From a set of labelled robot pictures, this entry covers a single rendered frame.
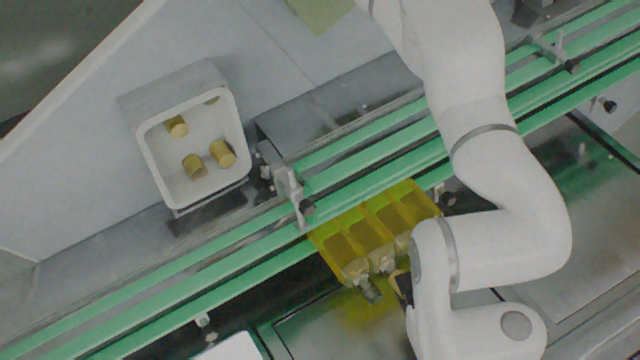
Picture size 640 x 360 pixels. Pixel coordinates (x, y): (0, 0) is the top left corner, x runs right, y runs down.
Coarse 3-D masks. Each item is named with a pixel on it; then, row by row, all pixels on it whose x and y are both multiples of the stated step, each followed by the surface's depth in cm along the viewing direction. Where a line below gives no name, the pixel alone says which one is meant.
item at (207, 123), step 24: (192, 120) 124; (216, 120) 127; (240, 120) 120; (144, 144) 112; (168, 144) 125; (192, 144) 128; (240, 144) 124; (168, 168) 128; (216, 168) 130; (240, 168) 130; (168, 192) 122; (192, 192) 127
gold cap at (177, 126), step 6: (180, 114) 119; (168, 120) 118; (174, 120) 118; (180, 120) 118; (168, 126) 118; (174, 126) 117; (180, 126) 117; (186, 126) 118; (174, 132) 118; (180, 132) 118; (186, 132) 119
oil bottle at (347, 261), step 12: (324, 228) 131; (336, 228) 131; (312, 240) 134; (324, 240) 129; (336, 240) 129; (348, 240) 129; (324, 252) 130; (336, 252) 127; (348, 252) 127; (360, 252) 127; (336, 264) 126; (348, 264) 125; (360, 264) 125; (348, 276) 125; (360, 276) 125
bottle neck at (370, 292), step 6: (366, 276) 125; (360, 282) 124; (366, 282) 124; (372, 282) 125; (360, 288) 124; (366, 288) 123; (372, 288) 123; (366, 294) 123; (372, 294) 122; (378, 294) 122; (366, 300) 124; (372, 300) 124; (378, 300) 124
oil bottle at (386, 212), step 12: (384, 192) 135; (372, 204) 133; (384, 204) 133; (396, 204) 132; (372, 216) 133; (384, 216) 131; (396, 216) 131; (408, 216) 130; (384, 228) 130; (396, 228) 129; (408, 228) 129; (396, 240) 128; (408, 240) 127; (396, 252) 130
